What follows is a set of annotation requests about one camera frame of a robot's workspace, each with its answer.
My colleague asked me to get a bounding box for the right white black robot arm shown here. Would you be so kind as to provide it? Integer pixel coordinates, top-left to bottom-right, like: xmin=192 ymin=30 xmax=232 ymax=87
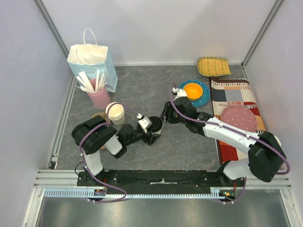
xmin=160 ymin=97 xmax=286 ymax=186

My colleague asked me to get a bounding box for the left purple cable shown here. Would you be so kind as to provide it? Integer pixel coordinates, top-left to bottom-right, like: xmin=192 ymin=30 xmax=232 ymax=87
xmin=79 ymin=102 xmax=144 ymax=204

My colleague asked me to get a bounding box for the light blue paper bag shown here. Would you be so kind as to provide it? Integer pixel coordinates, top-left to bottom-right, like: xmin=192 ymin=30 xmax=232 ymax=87
xmin=67 ymin=35 xmax=118 ymax=93

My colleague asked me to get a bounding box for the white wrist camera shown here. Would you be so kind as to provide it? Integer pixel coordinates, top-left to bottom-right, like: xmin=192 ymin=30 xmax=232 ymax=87
xmin=138 ymin=117 xmax=152 ymax=133
xmin=174 ymin=89 xmax=187 ymax=101

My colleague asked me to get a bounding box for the pink dotted plate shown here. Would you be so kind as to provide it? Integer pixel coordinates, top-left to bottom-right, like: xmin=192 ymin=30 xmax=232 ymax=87
xmin=221 ymin=105 xmax=257 ymax=132

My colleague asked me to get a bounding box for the pink straw holder cup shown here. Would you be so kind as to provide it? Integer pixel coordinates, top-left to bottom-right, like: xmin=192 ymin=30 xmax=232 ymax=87
xmin=87 ymin=86 xmax=111 ymax=109

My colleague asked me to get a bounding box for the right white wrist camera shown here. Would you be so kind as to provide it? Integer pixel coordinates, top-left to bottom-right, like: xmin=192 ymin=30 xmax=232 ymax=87
xmin=174 ymin=89 xmax=187 ymax=101

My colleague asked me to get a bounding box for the slotted cable duct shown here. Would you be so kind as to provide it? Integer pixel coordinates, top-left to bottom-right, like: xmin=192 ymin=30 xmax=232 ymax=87
xmin=44 ymin=186 xmax=237 ymax=198

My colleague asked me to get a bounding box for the white wrapped straws bundle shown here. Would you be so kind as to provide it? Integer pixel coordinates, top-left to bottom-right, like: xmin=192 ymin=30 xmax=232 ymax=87
xmin=76 ymin=70 xmax=107 ymax=94

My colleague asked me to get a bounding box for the colourful patterned placemat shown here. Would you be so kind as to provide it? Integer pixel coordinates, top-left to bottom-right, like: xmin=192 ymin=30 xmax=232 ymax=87
xmin=209 ymin=77 xmax=266 ymax=164

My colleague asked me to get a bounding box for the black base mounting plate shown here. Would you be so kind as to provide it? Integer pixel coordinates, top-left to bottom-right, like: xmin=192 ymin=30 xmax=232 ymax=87
xmin=77 ymin=169 xmax=246 ymax=196

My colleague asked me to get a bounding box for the purple cable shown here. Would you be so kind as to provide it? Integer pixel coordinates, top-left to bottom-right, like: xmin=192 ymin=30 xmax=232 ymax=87
xmin=79 ymin=102 xmax=144 ymax=204
xmin=168 ymin=82 xmax=291 ymax=204

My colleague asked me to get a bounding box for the yellow woven tray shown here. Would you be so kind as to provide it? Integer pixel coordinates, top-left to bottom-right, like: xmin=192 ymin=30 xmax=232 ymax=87
xmin=197 ymin=57 xmax=231 ymax=77

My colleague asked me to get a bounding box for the brown cardboard cup carrier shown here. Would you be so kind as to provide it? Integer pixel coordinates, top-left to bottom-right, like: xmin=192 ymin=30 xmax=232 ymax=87
xmin=91 ymin=112 xmax=109 ymax=150

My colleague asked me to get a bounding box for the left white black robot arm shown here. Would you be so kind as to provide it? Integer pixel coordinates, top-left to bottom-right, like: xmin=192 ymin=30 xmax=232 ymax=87
xmin=71 ymin=116 xmax=163 ymax=186

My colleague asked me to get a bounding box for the orange bowl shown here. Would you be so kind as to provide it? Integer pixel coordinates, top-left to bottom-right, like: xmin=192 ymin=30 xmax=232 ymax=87
xmin=183 ymin=83 xmax=203 ymax=101

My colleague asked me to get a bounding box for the stack of white paper cups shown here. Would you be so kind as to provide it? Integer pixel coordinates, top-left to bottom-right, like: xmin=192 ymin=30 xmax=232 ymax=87
xmin=106 ymin=102 xmax=125 ymax=126

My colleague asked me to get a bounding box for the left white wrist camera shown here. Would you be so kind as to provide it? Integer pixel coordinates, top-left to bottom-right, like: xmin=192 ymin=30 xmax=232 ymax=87
xmin=138 ymin=117 xmax=152 ymax=133

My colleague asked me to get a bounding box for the blue dotted plate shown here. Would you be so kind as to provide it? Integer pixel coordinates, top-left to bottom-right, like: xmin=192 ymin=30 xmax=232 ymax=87
xmin=178 ymin=80 xmax=210 ymax=107

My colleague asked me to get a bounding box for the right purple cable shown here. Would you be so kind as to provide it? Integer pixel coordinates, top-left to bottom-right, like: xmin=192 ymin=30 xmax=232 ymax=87
xmin=168 ymin=82 xmax=291 ymax=204

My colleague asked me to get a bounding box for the black plastic cup lid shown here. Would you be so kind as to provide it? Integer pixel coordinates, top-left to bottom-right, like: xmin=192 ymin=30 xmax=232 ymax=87
xmin=148 ymin=116 xmax=163 ymax=133

